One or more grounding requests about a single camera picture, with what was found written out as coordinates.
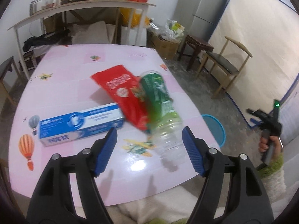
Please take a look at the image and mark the green label plastic bottle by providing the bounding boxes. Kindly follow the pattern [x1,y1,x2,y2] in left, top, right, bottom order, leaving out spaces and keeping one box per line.
[139,71,186,167]

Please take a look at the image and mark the blue toothpaste box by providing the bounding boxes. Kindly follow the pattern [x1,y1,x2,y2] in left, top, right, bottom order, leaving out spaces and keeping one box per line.
[39,103,125,147]

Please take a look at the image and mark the red paper packet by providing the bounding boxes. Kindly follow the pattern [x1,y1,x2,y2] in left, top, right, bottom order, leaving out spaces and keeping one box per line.
[91,65,150,134]

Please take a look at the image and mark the left green fuzzy sleeve forearm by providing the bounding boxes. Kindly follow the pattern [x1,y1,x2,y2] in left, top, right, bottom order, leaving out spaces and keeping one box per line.
[144,218,188,224]

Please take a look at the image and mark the right green fuzzy sleeve forearm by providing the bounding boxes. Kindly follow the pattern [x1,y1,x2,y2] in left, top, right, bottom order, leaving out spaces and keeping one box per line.
[256,153,295,217]

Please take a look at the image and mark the blue trash bin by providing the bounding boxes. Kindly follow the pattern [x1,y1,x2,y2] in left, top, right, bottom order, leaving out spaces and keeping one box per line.
[202,114,226,148]

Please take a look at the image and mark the cardboard box with trash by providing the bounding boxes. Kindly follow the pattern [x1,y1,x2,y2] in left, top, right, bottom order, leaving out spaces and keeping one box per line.
[148,19,184,60]

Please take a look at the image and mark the right hand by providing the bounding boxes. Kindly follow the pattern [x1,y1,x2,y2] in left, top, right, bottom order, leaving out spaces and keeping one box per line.
[258,134,284,156]

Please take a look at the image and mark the wooden chair by mattress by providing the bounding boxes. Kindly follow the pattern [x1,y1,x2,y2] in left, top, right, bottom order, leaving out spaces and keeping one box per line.
[196,36,253,99]

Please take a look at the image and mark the white mattress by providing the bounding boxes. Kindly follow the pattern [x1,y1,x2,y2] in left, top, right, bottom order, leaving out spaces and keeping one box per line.
[209,0,298,127]

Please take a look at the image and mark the dark wooden stool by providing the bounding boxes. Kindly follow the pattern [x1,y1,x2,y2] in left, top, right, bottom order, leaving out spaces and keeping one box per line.
[177,35,214,71]

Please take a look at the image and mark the wooden chair dark seat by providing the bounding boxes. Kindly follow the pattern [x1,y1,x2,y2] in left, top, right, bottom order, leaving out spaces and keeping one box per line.
[1,56,22,116]

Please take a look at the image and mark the black cloth under shelf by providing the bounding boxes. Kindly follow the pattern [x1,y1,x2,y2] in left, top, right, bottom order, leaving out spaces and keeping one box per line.
[22,29,70,52]

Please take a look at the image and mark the grey refrigerator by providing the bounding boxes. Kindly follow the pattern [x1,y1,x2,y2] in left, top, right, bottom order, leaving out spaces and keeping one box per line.
[173,0,228,41]

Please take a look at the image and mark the yellow bag under shelf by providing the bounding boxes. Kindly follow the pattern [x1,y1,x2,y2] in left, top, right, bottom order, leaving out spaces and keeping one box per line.
[120,8,141,28]

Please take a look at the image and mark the white long shelf table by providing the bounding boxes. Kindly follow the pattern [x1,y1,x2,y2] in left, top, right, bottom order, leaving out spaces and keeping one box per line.
[8,0,156,79]

